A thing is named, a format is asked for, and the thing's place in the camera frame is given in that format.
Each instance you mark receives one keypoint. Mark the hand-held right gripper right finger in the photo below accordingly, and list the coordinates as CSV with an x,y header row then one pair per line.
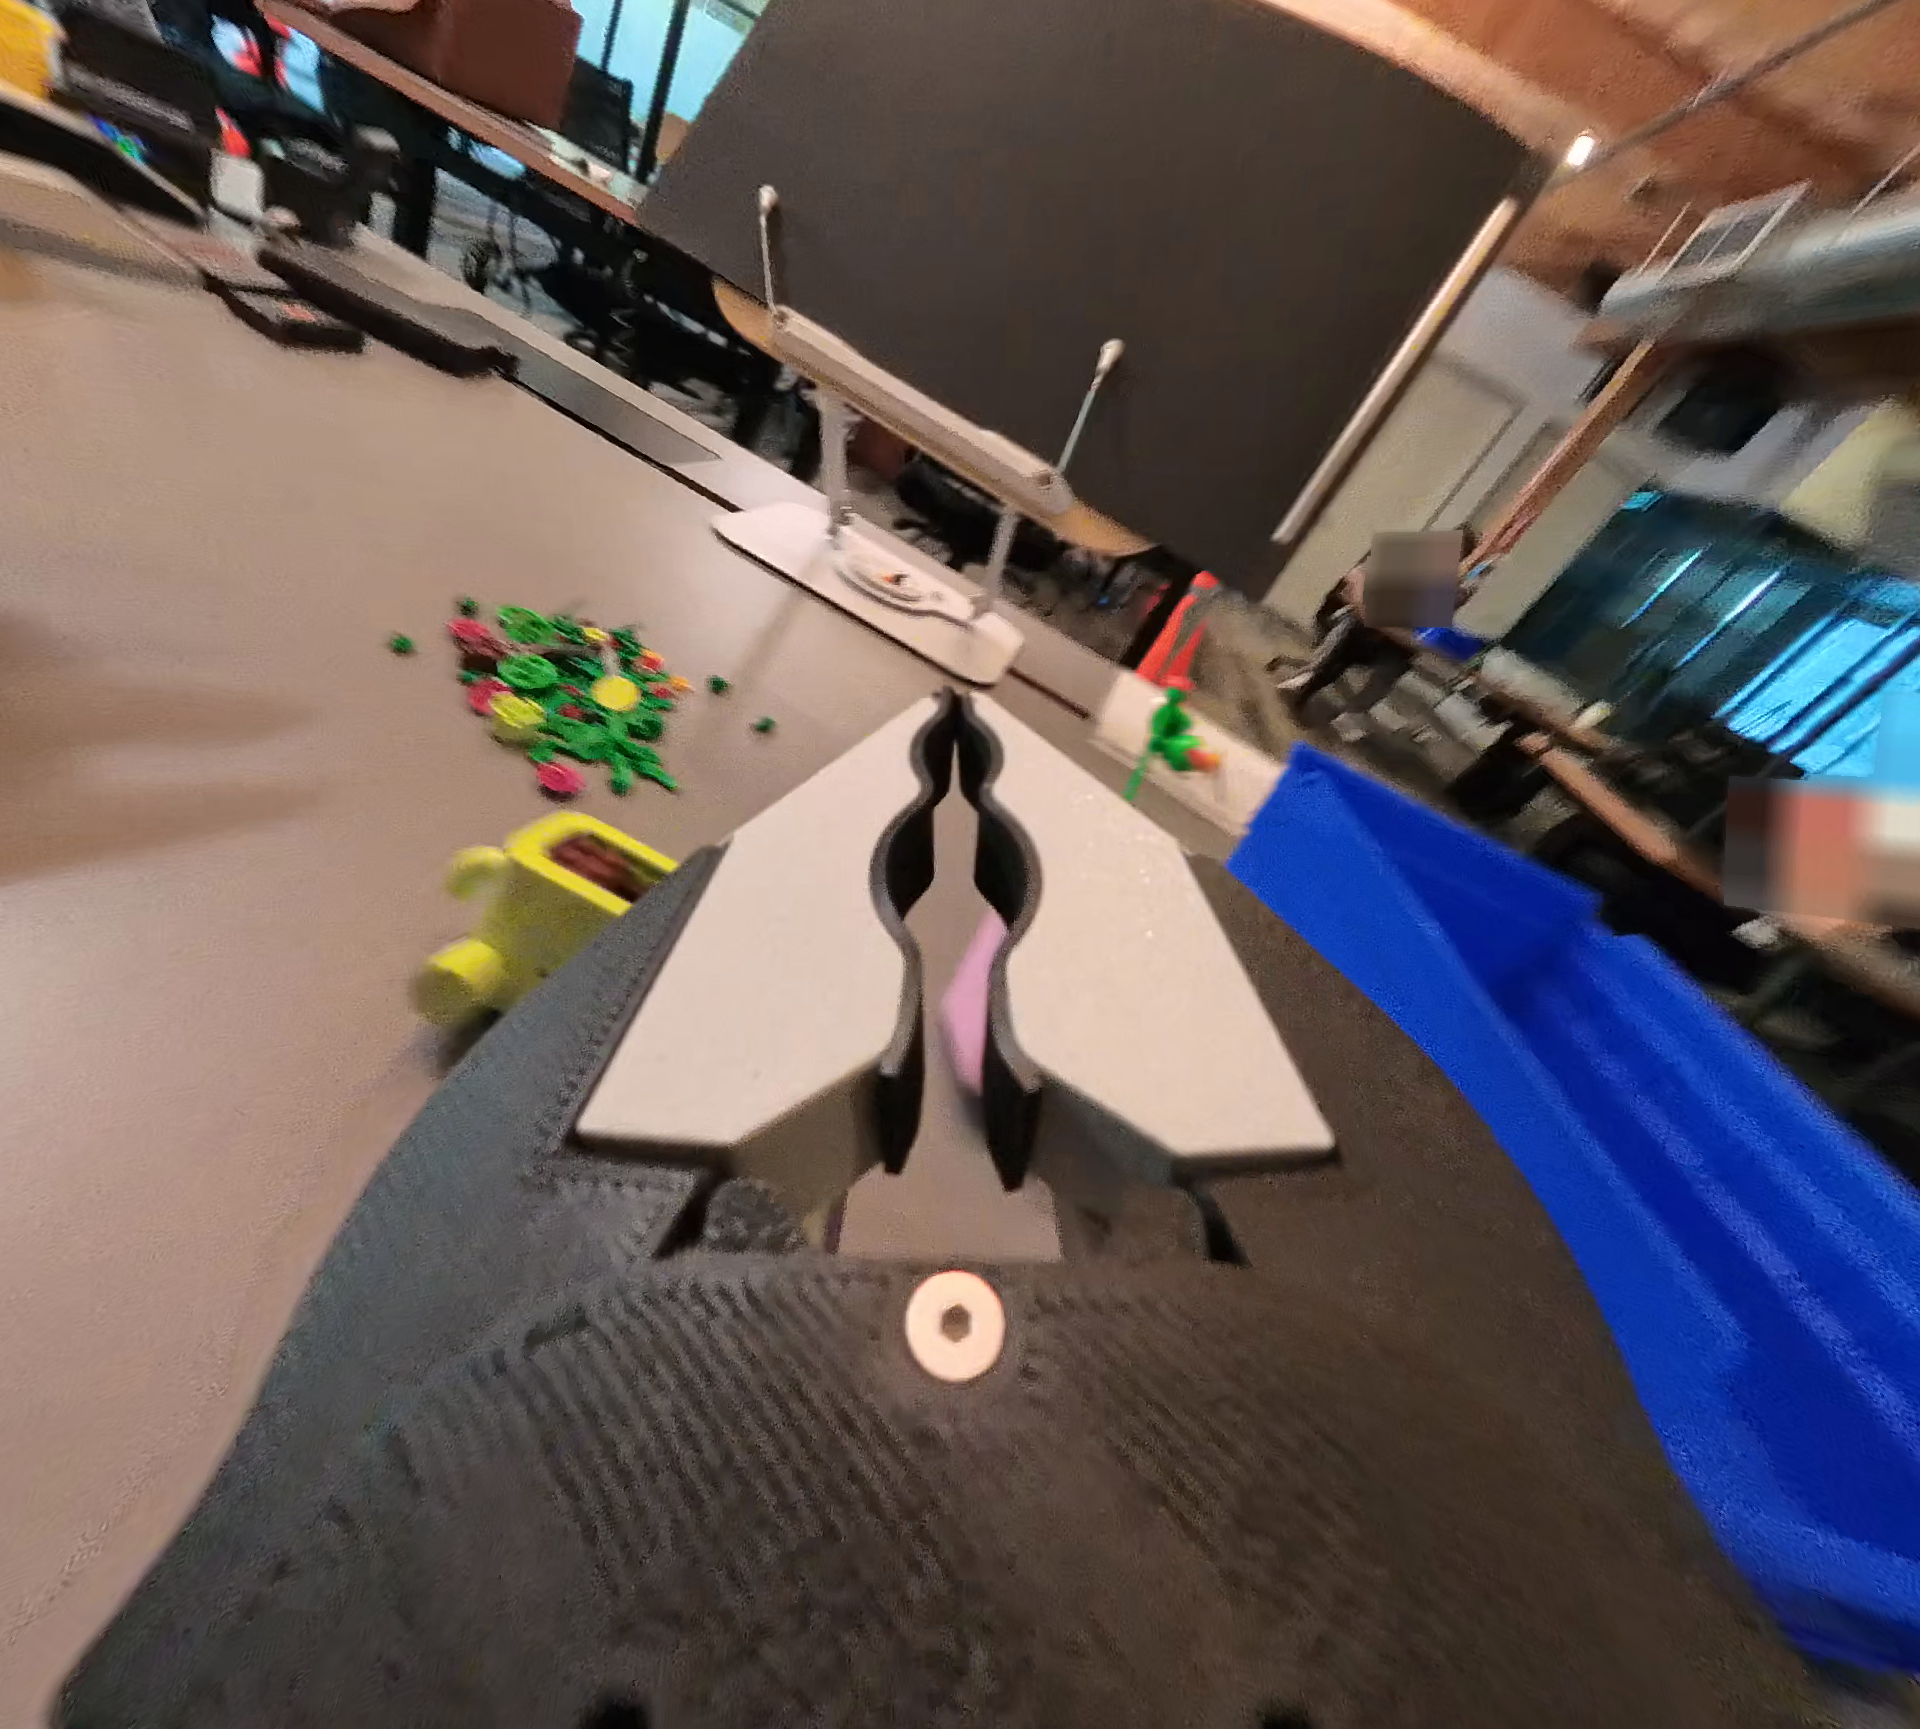
x,y
1155,1009

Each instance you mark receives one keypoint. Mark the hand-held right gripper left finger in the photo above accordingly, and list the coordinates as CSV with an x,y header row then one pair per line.
x,y
751,1009

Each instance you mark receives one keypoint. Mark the lime toy brick pot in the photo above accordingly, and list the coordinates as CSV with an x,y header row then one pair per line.
x,y
540,910

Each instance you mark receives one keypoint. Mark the pink pot with green plant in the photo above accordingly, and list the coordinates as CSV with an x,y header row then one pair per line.
x,y
975,1009

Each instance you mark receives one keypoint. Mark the clear plastic box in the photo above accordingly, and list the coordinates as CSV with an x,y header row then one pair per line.
x,y
1230,769

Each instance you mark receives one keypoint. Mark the green toy plant stem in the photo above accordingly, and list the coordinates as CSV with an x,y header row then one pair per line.
x,y
1163,730

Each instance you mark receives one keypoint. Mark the pile of small toy pieces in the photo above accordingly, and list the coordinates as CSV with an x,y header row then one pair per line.
x,y
570,708

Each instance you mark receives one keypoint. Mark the red object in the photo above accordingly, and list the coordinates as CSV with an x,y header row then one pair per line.
x,y
1184,626

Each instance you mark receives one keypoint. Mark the blue plastic bin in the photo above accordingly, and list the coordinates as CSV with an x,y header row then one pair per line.
x,y
1574,1085

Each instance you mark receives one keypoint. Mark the white stand with bar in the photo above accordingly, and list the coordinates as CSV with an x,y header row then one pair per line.
x,y
901,468

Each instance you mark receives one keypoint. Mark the black power brick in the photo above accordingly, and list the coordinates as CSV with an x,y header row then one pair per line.
x,y
405,313

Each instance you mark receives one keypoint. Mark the large black board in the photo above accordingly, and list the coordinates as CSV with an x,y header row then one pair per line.
x,y
1081,185

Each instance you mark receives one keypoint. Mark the small black battery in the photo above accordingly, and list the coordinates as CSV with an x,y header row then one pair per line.
x,y
284,313

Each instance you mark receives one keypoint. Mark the black charging box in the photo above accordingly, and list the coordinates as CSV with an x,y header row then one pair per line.
x,y
322,192

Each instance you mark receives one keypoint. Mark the long wooden desk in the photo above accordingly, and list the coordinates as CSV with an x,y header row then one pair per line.
x,y
374,65

